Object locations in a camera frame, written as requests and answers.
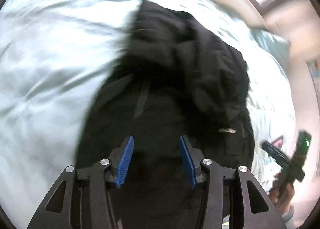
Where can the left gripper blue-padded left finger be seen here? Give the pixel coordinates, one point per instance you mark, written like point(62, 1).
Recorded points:
point(80, 198)

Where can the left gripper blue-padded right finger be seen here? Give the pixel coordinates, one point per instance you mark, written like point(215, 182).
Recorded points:
point(250, 206)

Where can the black jacket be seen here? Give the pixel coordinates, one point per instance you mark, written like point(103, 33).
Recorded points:
point(176, 78)

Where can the right hand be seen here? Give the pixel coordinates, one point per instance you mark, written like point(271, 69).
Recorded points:
point(281, 201)

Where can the light green quilt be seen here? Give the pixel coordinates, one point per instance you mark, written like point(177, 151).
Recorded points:
point(57, 54)

